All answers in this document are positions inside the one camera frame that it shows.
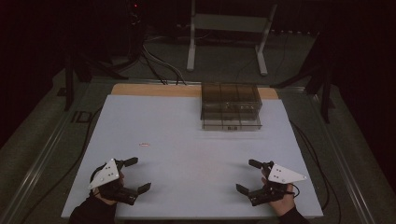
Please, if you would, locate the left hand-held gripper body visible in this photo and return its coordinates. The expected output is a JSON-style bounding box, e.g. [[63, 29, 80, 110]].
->
[[88, 158, 140, 206]]

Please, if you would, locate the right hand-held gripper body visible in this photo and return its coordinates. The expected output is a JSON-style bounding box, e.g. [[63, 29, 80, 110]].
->
[[248, 161, 308, 207]]

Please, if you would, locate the person's left hand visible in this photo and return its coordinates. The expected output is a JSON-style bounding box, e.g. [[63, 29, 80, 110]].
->
[[92, 170, 126, 206]]

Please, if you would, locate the person's right hand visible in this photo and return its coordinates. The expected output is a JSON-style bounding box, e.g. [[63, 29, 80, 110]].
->
[[261, 176, 297, 217]]

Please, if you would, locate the clear plastic drawer box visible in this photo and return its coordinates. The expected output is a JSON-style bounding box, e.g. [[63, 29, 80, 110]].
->
[[200, 81, 263, 132]]

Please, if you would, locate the black tripod stand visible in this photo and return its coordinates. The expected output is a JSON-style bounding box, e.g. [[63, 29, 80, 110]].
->
[[270, 29, 336, 124], [63, 50, 129, 112]]

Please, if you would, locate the dark device with red light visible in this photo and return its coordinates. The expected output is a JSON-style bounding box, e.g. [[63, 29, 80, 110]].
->
[[125, 0, 147, 63]]

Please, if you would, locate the white metal stand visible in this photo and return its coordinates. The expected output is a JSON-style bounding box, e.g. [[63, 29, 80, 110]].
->
[[186, 0, 278, 77]]

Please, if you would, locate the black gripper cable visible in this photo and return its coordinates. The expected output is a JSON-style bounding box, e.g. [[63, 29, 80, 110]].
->
[[289, 183, 301, 199]]

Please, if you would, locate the metal floor rail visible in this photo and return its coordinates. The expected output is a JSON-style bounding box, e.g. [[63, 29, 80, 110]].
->
[[0, 78, 94, 224], [309, 90, 384, 224]]

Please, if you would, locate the bundle of floor cables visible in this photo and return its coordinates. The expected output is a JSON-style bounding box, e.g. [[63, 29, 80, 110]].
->
[[140, 41, 189, 87]]

